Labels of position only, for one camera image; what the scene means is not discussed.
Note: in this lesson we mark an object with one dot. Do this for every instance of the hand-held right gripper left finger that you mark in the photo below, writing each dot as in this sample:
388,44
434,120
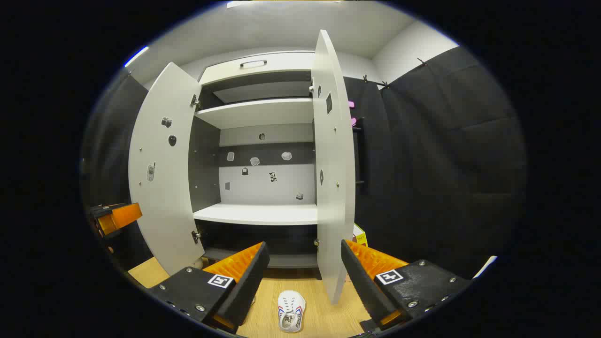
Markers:
249,286

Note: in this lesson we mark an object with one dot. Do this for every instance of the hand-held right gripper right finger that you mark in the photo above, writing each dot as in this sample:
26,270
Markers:
364,286

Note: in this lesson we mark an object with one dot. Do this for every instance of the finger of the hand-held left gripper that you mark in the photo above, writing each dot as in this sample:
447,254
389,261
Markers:
123,215

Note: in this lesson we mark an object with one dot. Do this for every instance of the white cabinet door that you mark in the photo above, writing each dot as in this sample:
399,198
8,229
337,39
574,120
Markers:
159,197
333,211

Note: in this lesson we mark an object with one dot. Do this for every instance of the white striped shoe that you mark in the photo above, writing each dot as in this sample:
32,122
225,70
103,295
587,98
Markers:
291,310

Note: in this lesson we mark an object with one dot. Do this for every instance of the white shoe cabinet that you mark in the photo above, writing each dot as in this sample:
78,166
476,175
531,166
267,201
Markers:
263,213

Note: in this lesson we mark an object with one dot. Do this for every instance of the white cabinet drawer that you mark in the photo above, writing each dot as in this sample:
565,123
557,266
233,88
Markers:
281,63

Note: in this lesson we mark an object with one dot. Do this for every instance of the black backdrop cloth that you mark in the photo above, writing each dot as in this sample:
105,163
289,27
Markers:
446,164

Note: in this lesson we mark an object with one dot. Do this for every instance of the ceiling light strip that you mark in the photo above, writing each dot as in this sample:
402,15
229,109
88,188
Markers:
136,56

